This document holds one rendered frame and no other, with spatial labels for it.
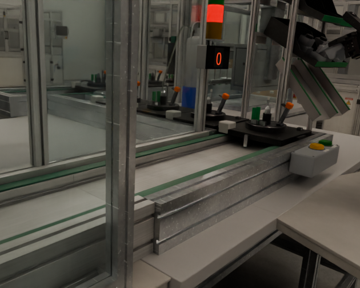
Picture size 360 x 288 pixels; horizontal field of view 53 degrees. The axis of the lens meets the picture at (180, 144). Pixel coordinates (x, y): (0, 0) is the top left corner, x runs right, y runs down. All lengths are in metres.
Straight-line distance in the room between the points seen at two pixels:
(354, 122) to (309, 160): 4.24
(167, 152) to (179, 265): 0.45
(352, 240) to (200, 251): 0.33
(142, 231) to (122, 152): 0.20
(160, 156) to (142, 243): 0.40
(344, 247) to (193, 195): 0.32
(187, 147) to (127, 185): 0.60
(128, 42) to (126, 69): 0.03
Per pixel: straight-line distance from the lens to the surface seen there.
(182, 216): 0.70
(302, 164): 1.06
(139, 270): 0.65
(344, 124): 5.33
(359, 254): 0.81
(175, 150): 1.06
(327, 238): 0.84
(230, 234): 0.77
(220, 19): 1.17
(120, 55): 0.47
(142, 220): 0.65
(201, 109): 1.20
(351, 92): 5.27
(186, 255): 0.69
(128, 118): 0.49
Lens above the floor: 1.22
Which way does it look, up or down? 15 degrees down
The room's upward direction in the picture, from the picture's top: 3 degrees clockwise
